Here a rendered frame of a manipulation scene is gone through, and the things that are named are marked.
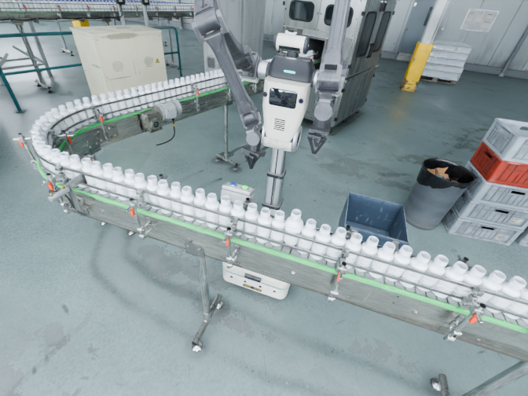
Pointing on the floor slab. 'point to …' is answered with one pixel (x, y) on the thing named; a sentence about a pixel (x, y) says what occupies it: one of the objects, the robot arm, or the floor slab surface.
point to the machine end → (356, 53)
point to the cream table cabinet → (120, 57)
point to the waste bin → (435, 193)
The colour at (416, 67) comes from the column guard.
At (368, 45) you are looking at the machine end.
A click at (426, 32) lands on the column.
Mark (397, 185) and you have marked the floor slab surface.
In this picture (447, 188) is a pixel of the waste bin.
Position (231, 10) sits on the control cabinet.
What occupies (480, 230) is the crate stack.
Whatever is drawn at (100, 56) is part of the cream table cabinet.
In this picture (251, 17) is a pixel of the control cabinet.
